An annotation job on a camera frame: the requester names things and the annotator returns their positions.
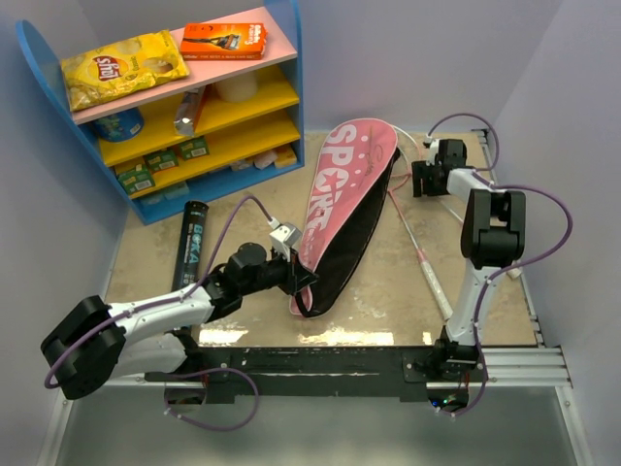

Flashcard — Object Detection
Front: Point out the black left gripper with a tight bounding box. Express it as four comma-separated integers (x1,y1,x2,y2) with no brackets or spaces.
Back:
240,245,318,296

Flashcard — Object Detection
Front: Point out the pink SPORT racket bag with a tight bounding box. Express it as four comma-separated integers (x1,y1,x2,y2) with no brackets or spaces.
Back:
290,118,399,318

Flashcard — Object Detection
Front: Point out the black BOKA shuttlecock tube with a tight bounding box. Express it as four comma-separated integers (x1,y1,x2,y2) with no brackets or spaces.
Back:
171,201,209,291

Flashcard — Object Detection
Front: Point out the pink badminton racket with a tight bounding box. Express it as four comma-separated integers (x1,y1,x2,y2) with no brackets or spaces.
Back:
391,123,523,280
387,173,453,322

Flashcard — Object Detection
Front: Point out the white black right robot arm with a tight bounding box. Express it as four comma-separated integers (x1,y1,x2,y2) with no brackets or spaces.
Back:
411,136,526,382

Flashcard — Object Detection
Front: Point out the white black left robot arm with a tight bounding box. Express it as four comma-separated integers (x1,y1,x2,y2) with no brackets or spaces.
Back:
41,243,318,400

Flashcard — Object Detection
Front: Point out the green gum box right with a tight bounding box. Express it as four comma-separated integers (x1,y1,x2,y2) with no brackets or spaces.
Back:
176,136,210,160

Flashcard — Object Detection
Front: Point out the green gum box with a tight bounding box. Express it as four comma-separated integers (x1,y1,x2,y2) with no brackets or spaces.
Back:
144,149,179,173
176,136,210,160
115,163,155,195

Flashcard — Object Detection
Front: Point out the green gum box middle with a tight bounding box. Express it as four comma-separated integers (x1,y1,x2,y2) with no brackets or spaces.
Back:
144,149,179,173

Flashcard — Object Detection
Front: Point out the green gum box left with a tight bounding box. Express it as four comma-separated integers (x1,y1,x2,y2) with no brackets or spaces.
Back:
115,163,155,195

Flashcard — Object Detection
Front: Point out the blue wooden shelf unit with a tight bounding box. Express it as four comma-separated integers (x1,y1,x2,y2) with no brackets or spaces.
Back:
16,1,304,224

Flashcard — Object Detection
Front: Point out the silver orange foil box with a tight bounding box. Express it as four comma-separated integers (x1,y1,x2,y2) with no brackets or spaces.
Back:
174,86,207,137

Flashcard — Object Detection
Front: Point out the white paper roll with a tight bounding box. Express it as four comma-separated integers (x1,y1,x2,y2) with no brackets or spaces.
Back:
214,71,258,103

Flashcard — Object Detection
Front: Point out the blue round snack can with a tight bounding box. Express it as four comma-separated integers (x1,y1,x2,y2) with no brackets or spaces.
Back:
92,108,145,143

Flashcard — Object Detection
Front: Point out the orange Gillette razor box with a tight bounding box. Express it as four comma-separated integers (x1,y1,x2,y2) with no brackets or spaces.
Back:
180,22,268,60

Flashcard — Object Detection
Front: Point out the yellow Lays chips bag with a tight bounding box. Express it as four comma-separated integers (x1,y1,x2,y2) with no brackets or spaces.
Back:
60,30,190,112

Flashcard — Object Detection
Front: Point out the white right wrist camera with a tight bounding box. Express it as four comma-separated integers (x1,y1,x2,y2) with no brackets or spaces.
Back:
423,134,440,165

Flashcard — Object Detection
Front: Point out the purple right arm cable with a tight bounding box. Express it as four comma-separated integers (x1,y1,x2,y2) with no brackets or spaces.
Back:
425,112,574,370

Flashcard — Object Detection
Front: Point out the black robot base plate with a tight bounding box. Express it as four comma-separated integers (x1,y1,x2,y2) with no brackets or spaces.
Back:
146,346,487,407

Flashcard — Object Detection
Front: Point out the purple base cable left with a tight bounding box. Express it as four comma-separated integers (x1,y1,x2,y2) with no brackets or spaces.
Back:
163,366,263,432

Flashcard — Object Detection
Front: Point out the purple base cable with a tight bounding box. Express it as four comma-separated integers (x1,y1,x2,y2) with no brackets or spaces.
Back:
163,366,263,432
434,373,492,417

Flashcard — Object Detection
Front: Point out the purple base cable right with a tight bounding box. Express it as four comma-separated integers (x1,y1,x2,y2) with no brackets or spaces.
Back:
434,373,492,417

